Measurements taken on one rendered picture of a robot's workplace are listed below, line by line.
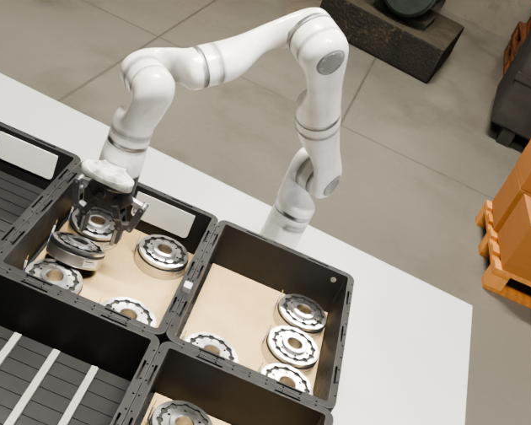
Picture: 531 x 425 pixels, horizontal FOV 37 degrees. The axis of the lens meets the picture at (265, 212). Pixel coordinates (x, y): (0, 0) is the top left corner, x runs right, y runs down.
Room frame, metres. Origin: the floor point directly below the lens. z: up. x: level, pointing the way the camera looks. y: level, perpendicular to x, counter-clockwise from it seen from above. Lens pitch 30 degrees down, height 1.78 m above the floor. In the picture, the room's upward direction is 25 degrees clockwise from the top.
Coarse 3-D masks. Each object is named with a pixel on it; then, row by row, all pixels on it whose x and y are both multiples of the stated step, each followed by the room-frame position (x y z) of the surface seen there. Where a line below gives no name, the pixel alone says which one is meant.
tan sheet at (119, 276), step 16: (64, 224) 1.25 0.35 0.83; (128, 240) 1.29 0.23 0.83; (48, 256) 1.14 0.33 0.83; (112, 256) 1.22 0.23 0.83; (128, 256) 1.24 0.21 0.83; (192, 256) 1.33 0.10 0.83; (80, 272) 1.13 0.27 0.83; (96, 272) 1.15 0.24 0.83; (112, 272) 1.17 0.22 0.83; (128, 272) 1.19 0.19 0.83; (144, 272) 1.21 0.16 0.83; (96, 288) 1.11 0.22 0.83; (112, 288) 1.13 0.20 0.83; (128, 288) 1.15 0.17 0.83; (144, 288) 1.17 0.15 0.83; (160, 288) 1.19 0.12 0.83; (176, 288) 1.21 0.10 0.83; (160, 304) 1.15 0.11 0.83; (160, 320) 1.11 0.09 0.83
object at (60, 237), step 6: (54, 234) 1.14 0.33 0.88; (60, 234) 1.16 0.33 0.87; (66, 234) 1.17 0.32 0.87; (72, 234) 1.19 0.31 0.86; (54, 240) 1.12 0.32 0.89; (60, 240) 1.12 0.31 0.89; (66, 240) 1.13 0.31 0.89; (90, 240) 1.19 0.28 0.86; (66, 246) 1.11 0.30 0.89; (72, 246) 1.11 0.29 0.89; (78, 246) 1.13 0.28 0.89; (96, 246) 1.18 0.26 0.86; (78, 252) 1.11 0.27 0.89; (84, 252) 1.11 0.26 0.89; (90, 252) 1.12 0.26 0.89; (96, 252) 1.15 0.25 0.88; (102, 252) 1.15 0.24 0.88
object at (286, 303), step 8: (288, 296) 1.30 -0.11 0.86; (296, 296) 1.31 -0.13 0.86; (304, 296) 1.32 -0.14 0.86; (280, 304) 1.26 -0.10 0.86; (288, 304) 1.27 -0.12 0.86; (312, 304) 1.31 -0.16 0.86; (288, 312) 1.25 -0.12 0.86; (320, 312) 1.29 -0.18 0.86; (288, 320) 1.23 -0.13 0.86; (296, 320) 1.24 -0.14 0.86; (304, 320) 1.25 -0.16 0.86; (312, 320) 1.26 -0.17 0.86; (320, 320) 1.27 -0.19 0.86; (304, 328) 1.22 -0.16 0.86; (312, 328) 1.23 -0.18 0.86; (320, 328) 1.25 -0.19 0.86
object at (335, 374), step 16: (224, 224) 1.33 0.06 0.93; (272, 240) 1.36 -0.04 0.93; (208, 256) 1.21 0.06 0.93; (304, 256) 1.35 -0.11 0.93; (336, 272) 1.35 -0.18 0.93; (192, 288) 1.10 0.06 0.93; (352, 288) 1.32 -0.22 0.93; (176, 320) 1.01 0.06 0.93; (176, 336) 0.97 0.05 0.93; (208, 352) 0.97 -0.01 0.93; (336, 352) 1.11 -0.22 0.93; (240, 368) 0.97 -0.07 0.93; (336, 368) 1.08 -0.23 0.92; (272, 384) 0.96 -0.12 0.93; (336, 384) 1.03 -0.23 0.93; (320, 400) 0.98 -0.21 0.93
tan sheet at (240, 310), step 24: (216, 288) 1.26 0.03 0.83; (240, 288) 1.30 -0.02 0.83; (264, 288) 1.33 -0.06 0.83; (192, 312) 1.16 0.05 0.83; (216, 312) 1.19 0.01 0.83; (240, 312) 1.23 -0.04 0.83; (264, 312) 1.26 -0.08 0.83; (240, 336) 1.16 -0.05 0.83; (264, 336) 1.19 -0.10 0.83; (240, 360) 1.10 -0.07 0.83; (264, 360) 1.12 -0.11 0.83; (312, 384) 1.12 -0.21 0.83
